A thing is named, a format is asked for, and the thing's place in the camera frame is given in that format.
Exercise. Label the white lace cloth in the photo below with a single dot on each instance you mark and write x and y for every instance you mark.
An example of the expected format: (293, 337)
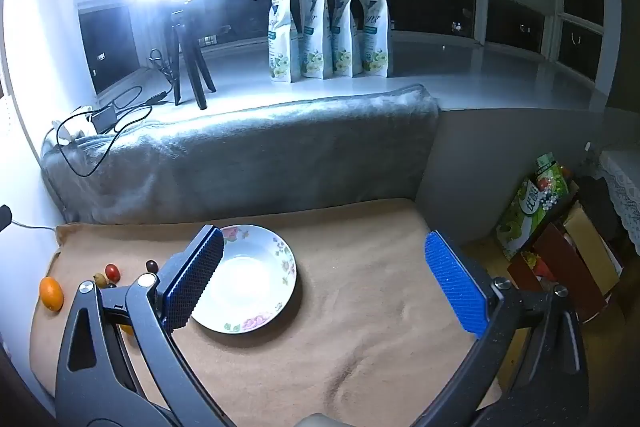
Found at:
(625, 197)

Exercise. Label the white power strip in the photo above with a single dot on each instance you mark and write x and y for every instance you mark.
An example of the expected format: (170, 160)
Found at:
(75, 124)

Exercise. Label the small brown longan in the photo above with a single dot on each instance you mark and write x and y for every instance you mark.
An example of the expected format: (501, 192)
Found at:
(100, 280)

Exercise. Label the red-brown box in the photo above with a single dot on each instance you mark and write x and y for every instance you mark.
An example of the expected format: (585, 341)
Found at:
(560, 272)

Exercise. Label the tan blanket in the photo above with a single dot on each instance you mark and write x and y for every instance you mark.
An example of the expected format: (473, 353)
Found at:
(360, 307)

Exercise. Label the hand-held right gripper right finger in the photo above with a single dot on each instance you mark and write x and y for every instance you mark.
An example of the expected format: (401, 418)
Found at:
(455, 279)

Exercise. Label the green fruit-print box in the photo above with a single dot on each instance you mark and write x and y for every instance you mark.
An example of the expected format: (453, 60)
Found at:
(530, 212)

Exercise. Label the white printed stand-up pouch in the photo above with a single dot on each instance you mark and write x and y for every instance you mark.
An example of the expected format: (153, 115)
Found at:
(314, 32)
(346, 32)
(375, 32)
(282, 32)

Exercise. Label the red tomato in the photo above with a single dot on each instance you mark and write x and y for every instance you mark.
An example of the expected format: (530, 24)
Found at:
(113, 272)

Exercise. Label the large oval orange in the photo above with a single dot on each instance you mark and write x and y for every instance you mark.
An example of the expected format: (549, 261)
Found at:
(51, 294)

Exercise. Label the white windowsill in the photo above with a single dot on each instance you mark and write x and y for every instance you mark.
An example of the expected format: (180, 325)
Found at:
(450, 77)

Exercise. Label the grey plush blanket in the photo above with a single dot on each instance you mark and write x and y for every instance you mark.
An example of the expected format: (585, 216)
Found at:
(250, 157)

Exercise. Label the yellow cardboard box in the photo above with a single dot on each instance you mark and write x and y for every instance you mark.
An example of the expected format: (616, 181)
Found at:
(592, 247)

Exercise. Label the black power adapter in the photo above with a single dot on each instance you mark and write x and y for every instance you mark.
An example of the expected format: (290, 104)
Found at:
(105, 119)

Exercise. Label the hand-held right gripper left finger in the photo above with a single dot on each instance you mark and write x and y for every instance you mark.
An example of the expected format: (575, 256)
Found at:
(192, 277)

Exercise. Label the white floral plate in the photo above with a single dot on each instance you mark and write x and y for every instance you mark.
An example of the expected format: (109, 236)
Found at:
(250, 279)

